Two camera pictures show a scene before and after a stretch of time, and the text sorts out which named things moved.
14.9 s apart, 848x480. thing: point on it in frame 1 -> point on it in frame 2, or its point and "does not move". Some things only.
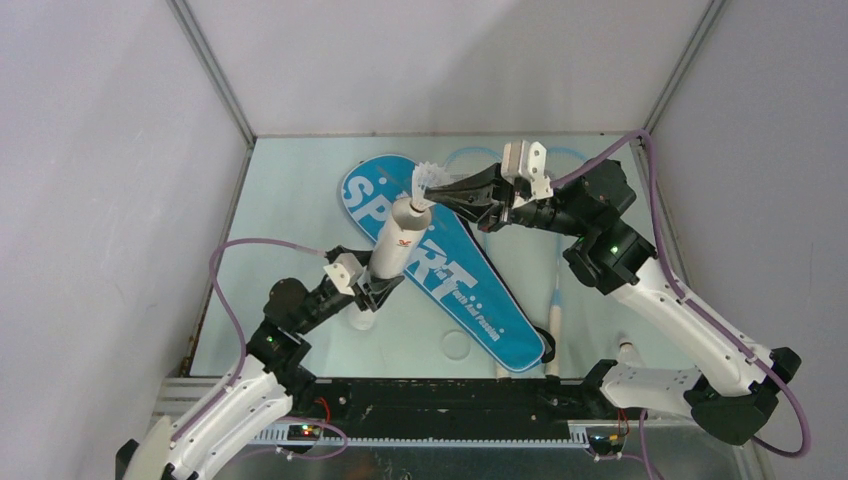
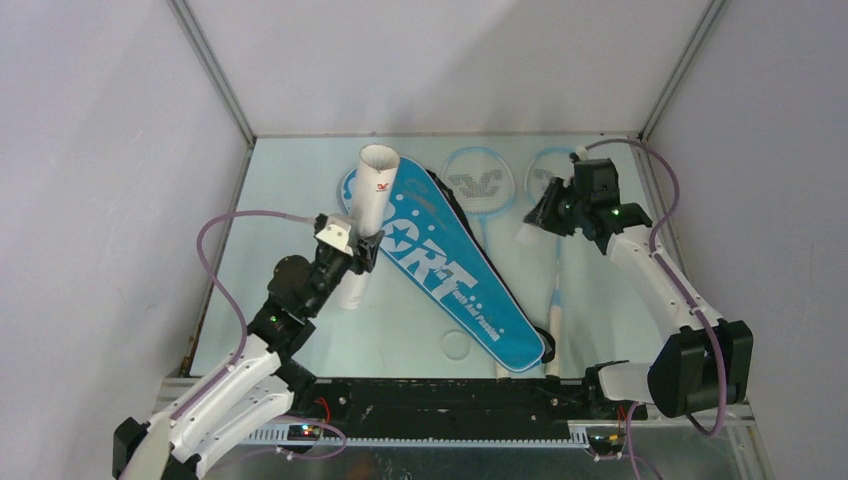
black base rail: x=451 y=409 does not move
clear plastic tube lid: x=456 y=345 does not move
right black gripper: x=485 y=197 -> x=542 y=214
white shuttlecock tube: x=394 y=254 -> x=376 y=172
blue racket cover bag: x=452 y=260 does not move
